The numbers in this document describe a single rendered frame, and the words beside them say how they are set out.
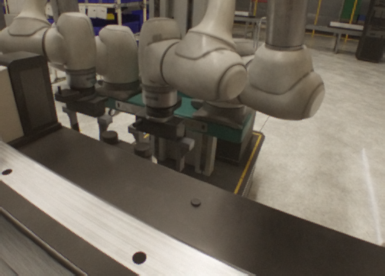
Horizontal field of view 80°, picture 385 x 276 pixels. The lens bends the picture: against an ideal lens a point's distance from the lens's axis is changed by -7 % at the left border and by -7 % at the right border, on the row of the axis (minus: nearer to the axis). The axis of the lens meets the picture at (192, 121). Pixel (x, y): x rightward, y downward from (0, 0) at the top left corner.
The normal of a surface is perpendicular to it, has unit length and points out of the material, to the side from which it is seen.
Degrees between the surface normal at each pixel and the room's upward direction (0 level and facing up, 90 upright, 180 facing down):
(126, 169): 0
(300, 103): 90
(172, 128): 90
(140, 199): 0
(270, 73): 96
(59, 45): 87
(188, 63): 66
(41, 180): 0
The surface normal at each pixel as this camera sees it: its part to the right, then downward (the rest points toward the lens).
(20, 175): 0.06, -0.90
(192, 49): -0.59, -0.21
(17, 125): 0.88, 0.25
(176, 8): -0.41, 0.38
